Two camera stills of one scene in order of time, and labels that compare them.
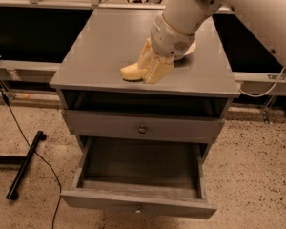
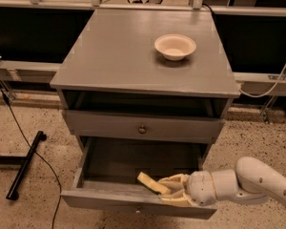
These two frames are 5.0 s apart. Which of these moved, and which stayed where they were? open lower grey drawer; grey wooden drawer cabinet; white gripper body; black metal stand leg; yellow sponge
Moved: white gripper body; yellow sponge
Stayed: open lower grey drawer; grey wooden drawer cabinet; black metal stand leg
